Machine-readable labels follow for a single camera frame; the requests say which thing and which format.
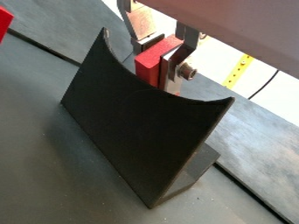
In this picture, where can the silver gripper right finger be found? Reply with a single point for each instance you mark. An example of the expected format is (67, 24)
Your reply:
(175, 69)

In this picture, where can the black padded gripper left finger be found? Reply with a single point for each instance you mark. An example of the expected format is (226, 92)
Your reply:
(138, 17)

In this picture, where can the red double-square peg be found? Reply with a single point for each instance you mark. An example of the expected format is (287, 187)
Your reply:
(151, 65)

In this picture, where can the black curved stand fixture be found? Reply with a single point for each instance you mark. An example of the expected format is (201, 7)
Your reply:
(149, 131)

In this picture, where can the red shape-sorting board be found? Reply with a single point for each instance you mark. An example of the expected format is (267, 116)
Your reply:
(6, 20)

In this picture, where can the yellow post outside enclosure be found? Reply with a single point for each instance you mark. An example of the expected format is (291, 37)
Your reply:
(237, 72)

